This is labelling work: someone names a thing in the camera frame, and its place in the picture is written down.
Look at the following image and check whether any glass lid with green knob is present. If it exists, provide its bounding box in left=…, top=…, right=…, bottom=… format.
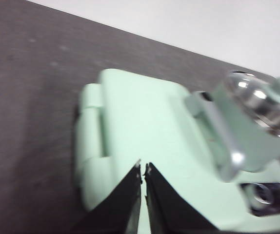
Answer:
left=224, top=70, right=280, bottom=144

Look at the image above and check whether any mint green griddle cover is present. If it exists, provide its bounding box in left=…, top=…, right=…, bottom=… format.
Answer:
left=80, top=68, right=253, bottom=234

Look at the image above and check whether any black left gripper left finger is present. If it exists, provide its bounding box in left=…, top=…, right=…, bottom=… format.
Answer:
left=69, top=159, right=142, bottom=234

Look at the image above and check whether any mint green breakfast machine base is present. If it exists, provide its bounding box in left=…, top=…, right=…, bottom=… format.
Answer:
left=74, top=68, right=280, bottom=234

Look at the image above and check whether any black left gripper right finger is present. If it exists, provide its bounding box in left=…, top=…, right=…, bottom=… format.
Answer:
left=145, top=162, right=219, bottom=234

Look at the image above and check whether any chrome arched cover handle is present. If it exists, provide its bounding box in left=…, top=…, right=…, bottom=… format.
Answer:
left=185, top=91, right=244, bottom=183

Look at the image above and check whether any silver control knob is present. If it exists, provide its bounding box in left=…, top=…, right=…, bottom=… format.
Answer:
left=248, top=183, right=276, bottom=209

